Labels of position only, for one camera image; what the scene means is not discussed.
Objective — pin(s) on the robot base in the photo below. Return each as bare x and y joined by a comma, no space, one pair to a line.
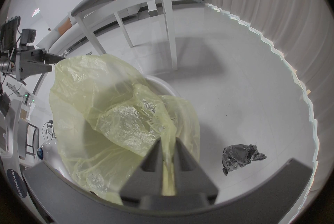
15,118

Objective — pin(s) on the white trash bin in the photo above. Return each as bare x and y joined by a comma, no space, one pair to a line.
167,87

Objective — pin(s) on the black plastic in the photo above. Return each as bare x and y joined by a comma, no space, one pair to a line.
237,157

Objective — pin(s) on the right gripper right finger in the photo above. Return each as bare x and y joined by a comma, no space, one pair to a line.
193,178

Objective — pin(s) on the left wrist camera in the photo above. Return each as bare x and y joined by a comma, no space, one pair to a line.
28,36

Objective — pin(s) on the yellow plastic bag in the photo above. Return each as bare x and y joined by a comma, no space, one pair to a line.
91,103

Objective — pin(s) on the orange cushion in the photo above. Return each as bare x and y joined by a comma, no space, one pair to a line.
64,26

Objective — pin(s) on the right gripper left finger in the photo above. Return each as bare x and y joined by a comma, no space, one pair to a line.
146,178

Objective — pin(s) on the pale grey sofa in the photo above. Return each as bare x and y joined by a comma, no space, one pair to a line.
65,40

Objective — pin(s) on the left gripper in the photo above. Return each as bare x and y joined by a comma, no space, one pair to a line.
28,64

